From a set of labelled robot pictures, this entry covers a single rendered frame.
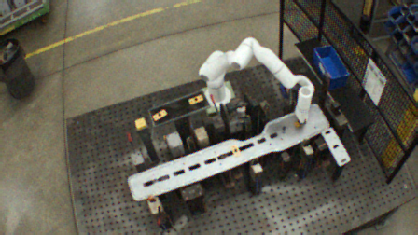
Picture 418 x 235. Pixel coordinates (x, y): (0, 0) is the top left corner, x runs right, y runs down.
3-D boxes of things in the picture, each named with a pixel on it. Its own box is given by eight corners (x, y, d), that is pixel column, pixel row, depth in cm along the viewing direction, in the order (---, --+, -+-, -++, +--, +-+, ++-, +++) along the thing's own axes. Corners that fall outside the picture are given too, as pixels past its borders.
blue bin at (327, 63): (328, 90, 269) (331, 78, 258) (312, 60, 286) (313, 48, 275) (346, 85, 270) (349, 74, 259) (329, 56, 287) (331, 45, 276)
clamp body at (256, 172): (252, 199, 264) (253, 177, 236) (244, 185, 271) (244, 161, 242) (264, 193, 266) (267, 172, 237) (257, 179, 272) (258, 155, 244)
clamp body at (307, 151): (298, 182, 268) (305, 158, 239) (291, 169, 274) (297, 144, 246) (309, 176, 269) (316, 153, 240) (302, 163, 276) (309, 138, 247)
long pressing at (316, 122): (136, 206, 236) (135, 205, 235) (125, 176, 249) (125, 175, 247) (331, 128, 256) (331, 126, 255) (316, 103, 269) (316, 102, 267)
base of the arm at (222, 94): (203, 87, 306) (201, 73, 290) (229, 83, 305) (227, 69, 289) (205, 109, 297) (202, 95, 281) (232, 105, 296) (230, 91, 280)
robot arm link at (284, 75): (279, 57, 236) (308, 90, 246) (269, 75, 229) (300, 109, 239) (288, 53, 229) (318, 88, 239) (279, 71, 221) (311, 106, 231)
